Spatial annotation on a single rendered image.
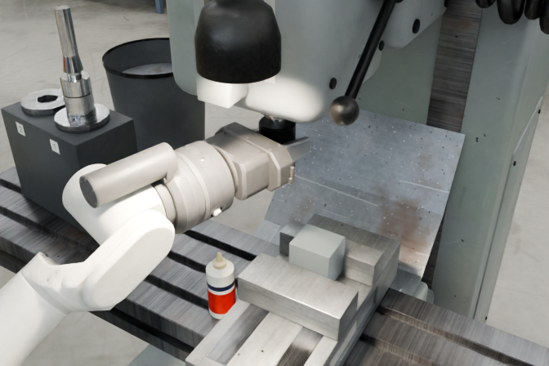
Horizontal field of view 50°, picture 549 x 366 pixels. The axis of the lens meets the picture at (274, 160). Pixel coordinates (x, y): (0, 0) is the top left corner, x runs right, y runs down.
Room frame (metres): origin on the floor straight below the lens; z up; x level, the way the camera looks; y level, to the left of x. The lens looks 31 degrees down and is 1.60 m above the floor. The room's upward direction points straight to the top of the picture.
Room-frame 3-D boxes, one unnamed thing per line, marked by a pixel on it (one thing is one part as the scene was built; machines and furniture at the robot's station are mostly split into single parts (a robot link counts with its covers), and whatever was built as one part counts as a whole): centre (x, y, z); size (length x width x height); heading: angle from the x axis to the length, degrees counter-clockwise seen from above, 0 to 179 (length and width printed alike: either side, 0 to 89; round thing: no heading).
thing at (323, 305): (0.58, -0.03, 1.05); 0.15 x 0.06 x 0.04; 60
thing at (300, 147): (0.63, -0.02, 1.23); 0.06 x 0.02 x 0.03; 134
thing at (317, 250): (0.62, -0.06, 1.07); 0.06 x 0.05 x 0.06; 60
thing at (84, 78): (0.89, 0.32, 1.22); 0.05 x 0.05 x 0.01
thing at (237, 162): (0.59, 0.06, 1.23); 0.13 x 0.12 x 0.10; 44
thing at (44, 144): (0.92, 0.36, 1.06); 0.22 x 0.12 x 0.20; 52
